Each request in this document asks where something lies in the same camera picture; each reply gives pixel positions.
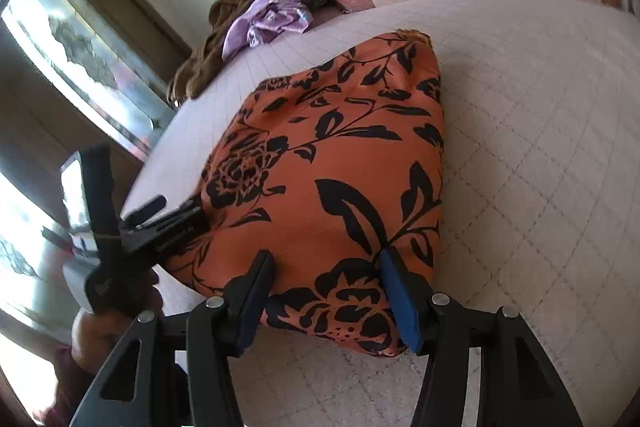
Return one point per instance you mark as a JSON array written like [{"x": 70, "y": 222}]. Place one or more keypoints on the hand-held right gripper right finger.
[{"x": 402, "y": 302}]

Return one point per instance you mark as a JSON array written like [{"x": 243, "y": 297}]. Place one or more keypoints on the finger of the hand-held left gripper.
[{"x": 145, "y": 208}]

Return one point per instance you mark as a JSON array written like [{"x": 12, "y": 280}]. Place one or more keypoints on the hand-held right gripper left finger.
[{"x": 252, "y": 307}]

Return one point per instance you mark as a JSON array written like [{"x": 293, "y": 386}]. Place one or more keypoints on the orange black floral garment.
[{"x": 340, "y": 157}]

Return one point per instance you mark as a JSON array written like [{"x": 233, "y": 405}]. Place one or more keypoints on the person's left forearm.
[{"x": 70, "y": 387}]

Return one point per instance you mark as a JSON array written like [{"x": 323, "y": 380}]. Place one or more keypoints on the person's left hand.
[{"x": 95, "y": 334}]

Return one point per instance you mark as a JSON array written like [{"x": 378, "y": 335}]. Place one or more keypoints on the plain glass door panel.
[{"x": 25, "y": 257}]

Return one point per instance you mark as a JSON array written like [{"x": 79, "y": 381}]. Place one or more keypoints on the brown garment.
[{"x": 200, "y": 67}]

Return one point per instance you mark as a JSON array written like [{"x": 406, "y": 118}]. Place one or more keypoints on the ornate glass door panel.
[{"x": 75, "y": 47}]

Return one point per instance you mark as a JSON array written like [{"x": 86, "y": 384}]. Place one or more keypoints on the bed with pink quilted cover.
[{"x": 525, "y": 157}]

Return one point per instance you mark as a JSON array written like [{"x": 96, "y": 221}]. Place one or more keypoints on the purple garment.
[{"x": 270, "y": 22}]

